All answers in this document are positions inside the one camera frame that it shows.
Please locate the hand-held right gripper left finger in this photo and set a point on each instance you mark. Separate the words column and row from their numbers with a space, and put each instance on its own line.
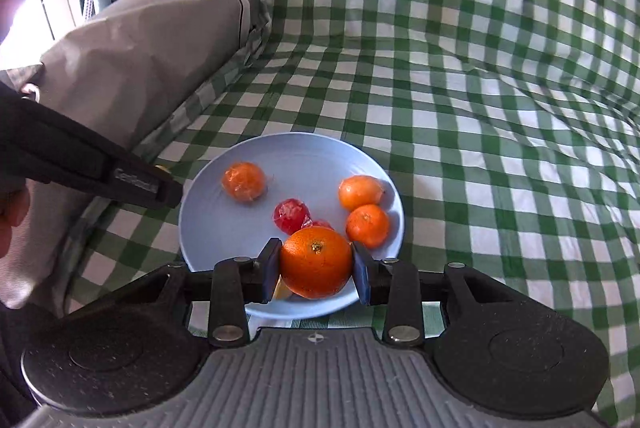
column 273, row 272

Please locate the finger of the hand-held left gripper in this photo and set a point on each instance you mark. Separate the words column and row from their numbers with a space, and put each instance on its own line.
column 140, row 182

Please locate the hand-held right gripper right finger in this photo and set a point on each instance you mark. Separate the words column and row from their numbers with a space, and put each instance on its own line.
column 363, row 279

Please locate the large orange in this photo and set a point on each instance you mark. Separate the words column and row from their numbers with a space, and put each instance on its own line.
column 316, row 263

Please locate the small tangerine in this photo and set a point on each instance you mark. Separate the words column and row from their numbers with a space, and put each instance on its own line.
column 367, row 225

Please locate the red tomato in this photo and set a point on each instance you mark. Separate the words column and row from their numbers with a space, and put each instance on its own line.
column 320, row 224
column 290, row 215

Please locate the yellow-orange tangerine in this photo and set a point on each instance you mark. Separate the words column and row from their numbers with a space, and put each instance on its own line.
column 361, row 192

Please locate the plastic-wrapped orange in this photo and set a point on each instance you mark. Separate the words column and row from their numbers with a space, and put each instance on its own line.
column 243, row 180

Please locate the light blue plate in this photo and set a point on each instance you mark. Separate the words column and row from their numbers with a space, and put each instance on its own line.
column 300, row 163

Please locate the person's left hand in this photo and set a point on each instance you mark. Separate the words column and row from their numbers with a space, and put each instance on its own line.
column 9, row 220

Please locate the grey paper bag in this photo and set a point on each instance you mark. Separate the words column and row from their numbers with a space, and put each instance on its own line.
column 150, row 38

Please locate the green checked blanket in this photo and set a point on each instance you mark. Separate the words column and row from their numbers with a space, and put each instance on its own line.
column 425, row 33

